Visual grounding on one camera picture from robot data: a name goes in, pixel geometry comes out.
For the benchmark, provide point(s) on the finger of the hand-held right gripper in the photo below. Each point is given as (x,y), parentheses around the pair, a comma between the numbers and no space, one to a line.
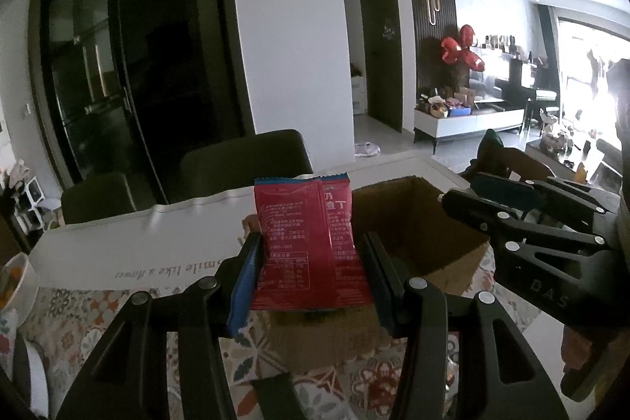
(467,209)
(512,191)

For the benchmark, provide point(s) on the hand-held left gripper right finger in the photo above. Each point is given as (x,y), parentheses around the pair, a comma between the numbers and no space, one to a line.
(379,287)

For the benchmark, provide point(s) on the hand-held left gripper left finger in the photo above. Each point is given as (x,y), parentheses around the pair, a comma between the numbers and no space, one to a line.
(245,284)

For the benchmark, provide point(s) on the brown cardboard box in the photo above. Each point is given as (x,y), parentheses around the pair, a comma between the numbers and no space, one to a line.
(418,228)

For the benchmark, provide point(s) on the red snack packet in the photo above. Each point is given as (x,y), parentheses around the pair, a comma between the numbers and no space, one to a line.
(305,243)

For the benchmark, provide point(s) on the wooden chair with green cushion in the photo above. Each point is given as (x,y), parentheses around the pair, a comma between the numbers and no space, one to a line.
(497,152)

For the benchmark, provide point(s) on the cluttered coffee table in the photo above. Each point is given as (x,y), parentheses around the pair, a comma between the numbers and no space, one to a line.
(566,149)

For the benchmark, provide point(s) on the white low cabinet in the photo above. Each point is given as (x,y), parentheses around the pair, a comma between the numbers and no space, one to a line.
(467,122)

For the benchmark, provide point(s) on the white lettered table mat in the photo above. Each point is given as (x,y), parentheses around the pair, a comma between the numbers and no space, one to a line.
(147,243)

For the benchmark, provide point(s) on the pair of slippers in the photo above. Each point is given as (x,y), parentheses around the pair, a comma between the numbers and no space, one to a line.
(366,149)

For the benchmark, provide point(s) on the dark upholstered chair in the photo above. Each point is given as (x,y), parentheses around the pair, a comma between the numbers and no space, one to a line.
(246,159)
(103,198)

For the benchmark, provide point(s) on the red foil balloons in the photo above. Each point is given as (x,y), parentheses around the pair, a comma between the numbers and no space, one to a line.
(457,48)

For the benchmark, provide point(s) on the stacked white boxes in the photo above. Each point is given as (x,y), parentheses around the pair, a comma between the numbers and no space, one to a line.
(358,93)

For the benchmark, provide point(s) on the dark interior door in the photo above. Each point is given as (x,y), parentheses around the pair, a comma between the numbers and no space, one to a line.
(381,51)

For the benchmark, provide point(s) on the white bowl with orange food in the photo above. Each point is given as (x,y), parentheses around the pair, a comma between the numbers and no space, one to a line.
(15,287)

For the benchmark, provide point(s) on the black glass sliding doors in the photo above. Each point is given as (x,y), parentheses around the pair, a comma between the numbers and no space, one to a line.
(138,56)

